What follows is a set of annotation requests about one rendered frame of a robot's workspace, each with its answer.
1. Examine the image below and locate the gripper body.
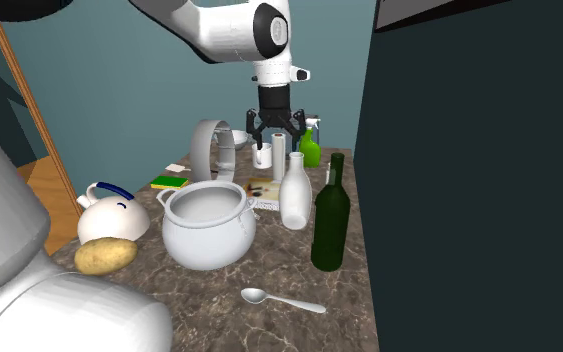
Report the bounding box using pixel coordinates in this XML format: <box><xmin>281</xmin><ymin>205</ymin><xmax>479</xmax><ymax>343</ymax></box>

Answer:
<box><xmin>257</xmin><ymin>84</ymin><xmax>296</xmax><ymax>126</ymax></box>

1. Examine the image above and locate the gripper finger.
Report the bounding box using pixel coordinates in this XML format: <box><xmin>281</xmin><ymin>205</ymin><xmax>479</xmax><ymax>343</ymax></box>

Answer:
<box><xmin>245</xmin><ymin>108</ymin><xmax>269</xmax><ymax>151</ymax></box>
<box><xmin>283</xmin><ymin>108</ymin><xmax>308</xmax><ymax>147</ymax></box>

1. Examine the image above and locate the white bowl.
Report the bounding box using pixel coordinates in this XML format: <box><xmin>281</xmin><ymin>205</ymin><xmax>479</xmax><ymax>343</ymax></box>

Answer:
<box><xmin>214</xmin><ymin>128</ymin><xmax>250</xmax><ymax>153</ymax></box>

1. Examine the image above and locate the green spray bottle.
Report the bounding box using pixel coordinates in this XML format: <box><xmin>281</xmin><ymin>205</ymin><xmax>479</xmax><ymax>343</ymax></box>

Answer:
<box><xmin>298</xmin><ymin>118</ymin><xmax>323</xmax><ymax>170</ymax></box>

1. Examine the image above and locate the white mug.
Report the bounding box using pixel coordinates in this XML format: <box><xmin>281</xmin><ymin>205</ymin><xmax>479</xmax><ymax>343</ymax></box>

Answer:
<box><xmin>252</xmin><ymin>142</ymin><xmax>274</xmax><ymax>171</ymax></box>

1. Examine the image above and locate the white paper towel roll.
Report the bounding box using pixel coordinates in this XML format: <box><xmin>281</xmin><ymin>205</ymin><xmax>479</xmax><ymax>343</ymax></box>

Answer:
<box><xmin>271</xmin><ymin>131</ymin><xmax>288</xmax><ymax>183</ymax></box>

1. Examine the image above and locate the grey arch-shaped object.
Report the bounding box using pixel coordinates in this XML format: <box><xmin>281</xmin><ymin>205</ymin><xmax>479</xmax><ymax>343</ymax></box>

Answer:
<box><xmin>190</xmin><ymin>118</ymin><xmax>238</xmax><ymax>184</ymax></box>

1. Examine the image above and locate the printed card with white border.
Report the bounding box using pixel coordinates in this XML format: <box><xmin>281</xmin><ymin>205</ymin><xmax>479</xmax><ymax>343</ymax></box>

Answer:
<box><xmin>242</xmin><ymin>178</ymin><xmax>283</xmax><ymax>212</ymax></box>

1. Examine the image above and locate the white bottle vase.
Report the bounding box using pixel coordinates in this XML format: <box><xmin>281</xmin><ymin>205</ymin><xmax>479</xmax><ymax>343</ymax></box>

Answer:
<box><xmin>278</xmin><ymin>150</ymin><xmax>314</xmax><ymax>231</ymax></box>

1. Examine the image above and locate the green and yellow sponge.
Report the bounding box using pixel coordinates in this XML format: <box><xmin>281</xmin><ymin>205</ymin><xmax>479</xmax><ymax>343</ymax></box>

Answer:
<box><xmin>149</xmin><ymin>174</ymin><xmax>190</xmax><ymax>191</ymax></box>

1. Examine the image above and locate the dark green wine bottle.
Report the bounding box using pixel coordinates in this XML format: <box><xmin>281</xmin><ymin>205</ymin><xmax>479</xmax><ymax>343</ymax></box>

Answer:
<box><xmin>310</xmin><ymin>151</ymin><xmax>352</xmax><ymax>273</ymax></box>

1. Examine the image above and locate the white cooking pot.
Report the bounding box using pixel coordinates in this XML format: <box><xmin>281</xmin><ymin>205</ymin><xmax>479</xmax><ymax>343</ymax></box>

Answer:
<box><xmin>156</xmin><ymin>179</ymin><xmax>259</xmax><ymax>272</ymax></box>

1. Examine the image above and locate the silver spoon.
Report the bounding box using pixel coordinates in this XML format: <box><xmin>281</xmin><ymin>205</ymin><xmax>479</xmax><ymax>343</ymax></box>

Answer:
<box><xmin>240</xmin><ymin>286</ymin><xmax>328</xmax><ymax>315</ymax></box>

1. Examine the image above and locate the dark tall cabinet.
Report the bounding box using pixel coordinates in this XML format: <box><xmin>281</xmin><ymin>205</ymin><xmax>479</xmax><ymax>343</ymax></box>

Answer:
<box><xmin>352</xmin><ymin>0</ymin><xmax>563</xmax><ymax>352</ymax></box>

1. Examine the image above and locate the yellow potato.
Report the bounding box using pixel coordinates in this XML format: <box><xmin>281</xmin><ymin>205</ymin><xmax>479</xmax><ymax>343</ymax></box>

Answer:
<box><xmin>73</xmin><ymin>236</ymin><xmax>139</xmax><ymax>277</ymax></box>

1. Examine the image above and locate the wooden furniture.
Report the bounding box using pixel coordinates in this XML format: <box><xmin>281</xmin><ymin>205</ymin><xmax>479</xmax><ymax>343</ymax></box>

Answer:
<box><xmin>0</xmin><ymin>21</ymin><xmax>85</xmax><ymax>257</ymax></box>

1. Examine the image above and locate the white kettle with blue handle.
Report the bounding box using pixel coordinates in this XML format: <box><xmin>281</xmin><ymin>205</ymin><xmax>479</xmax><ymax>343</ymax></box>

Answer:
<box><xmin>76</xmin><ymin>181</ymin><xmax>152</xmax><ymax>245</ymax></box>

